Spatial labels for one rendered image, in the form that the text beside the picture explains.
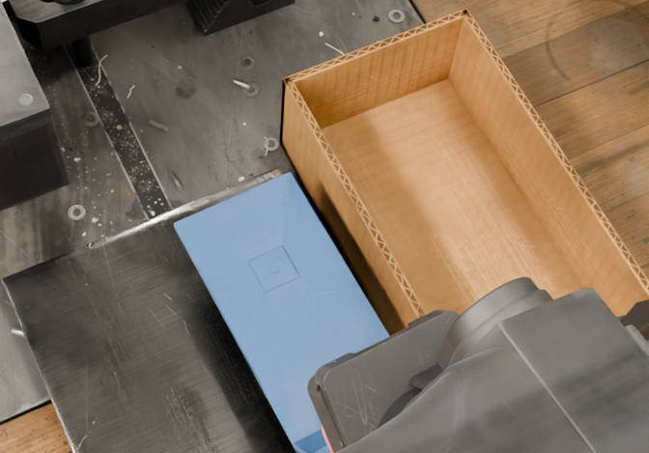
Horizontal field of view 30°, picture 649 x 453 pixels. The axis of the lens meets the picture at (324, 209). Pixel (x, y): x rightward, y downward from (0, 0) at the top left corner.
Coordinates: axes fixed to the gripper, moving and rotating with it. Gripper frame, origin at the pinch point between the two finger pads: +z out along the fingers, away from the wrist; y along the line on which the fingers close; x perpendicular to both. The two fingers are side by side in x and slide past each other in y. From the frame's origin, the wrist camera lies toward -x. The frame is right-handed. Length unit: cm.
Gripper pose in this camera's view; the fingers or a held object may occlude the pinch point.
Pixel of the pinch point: (363, 421)
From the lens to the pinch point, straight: 58.9
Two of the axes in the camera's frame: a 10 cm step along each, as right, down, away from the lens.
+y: -3.9, -9.2, -1.0
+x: -8.7, 4.0, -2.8
